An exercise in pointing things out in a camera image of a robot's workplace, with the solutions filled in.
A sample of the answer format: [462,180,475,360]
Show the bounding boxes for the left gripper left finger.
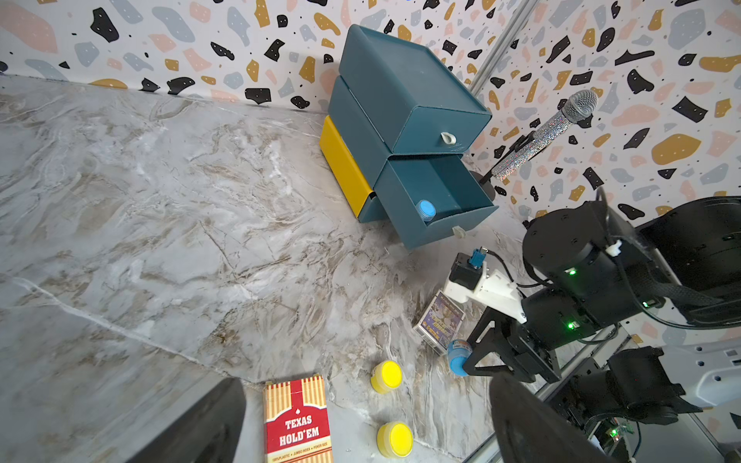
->
[125,377,247,462]

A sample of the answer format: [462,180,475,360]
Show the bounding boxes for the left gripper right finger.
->
[489,373,614,463]

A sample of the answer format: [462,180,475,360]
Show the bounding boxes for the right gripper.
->
[463,289,590,383]

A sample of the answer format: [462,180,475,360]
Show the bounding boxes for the blue paint can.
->
[416,200,437,224]
[447,340,473,377]

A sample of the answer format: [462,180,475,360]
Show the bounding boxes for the teal drawer cabinet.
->
[320,24,496,249]

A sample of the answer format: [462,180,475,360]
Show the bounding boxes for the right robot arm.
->
[444,196,740,430]

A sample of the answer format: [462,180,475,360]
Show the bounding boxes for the yellow paint can lower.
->
[376,422,414,459]

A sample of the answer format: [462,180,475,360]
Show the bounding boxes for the yellow paint can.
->
[376,422,414,459]
[370,360,404,395]

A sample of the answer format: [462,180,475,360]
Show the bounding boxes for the yellow paint can upper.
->
[370,360,404,395]

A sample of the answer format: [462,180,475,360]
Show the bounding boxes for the red Texas Hold'em card box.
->
[264,374,334,463]

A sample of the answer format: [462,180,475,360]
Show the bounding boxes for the purple playing card box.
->
[413,291,465,355]

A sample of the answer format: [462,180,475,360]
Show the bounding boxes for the glitter microphone on stand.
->
[474,90,599,201]

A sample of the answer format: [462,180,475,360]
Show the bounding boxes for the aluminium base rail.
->
[465,338,628,462]

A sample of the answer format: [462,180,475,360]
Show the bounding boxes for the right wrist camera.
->
[443,249,527,324]

